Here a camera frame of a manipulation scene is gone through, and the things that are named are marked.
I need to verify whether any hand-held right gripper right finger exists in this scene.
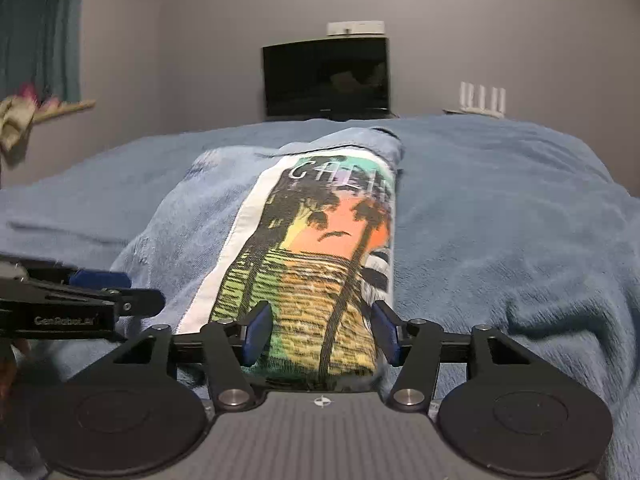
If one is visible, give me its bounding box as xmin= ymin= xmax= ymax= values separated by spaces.
xmin=370 ymin=301 xmax=538 ymax=411

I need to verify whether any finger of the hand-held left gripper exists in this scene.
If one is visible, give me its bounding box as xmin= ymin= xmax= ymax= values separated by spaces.
xmin=102 ymin=287 xmax=167 ymax=319
xmin=69 ymin=269 xmax=133 ymax=291

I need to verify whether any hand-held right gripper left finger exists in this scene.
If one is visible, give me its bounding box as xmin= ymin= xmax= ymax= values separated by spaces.
xmin=112 ymin=301 xmax=275 ymax=411

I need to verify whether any blue palm print t-shirt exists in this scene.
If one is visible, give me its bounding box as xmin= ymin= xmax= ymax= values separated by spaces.
xmin=107 ymin=127 xmax=406 ymax=393

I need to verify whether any blue fleece blanket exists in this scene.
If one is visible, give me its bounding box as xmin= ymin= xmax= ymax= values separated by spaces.
xmin=0 ymin=115 xmax=640 ymax=480

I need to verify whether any wooden rod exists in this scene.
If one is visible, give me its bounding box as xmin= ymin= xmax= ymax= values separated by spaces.
xmin=34 ymin=101 xmax=96 ymax=122

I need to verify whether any floral cloth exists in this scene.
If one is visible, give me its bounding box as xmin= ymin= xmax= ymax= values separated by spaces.
xmin=0 ymin=84 xmax=62 ymax=167

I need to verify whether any white router with antennas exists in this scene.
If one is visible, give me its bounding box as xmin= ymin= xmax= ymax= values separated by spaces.
xmin=442 ymin=81 xmax=507 ymax=119

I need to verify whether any teal curtain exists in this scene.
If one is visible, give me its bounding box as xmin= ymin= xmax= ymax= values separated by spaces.
xmin=0 ymin=0 xmax=89 ymax=107

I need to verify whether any black flat screen television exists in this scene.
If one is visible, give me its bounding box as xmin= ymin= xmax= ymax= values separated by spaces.
xmin=262 ymin=37 xmax=391 ymax=122

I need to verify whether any white box with black dot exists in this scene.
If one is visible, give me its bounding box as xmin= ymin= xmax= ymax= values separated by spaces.
xmin=327 ymin=21 xmax=387 ymax=37

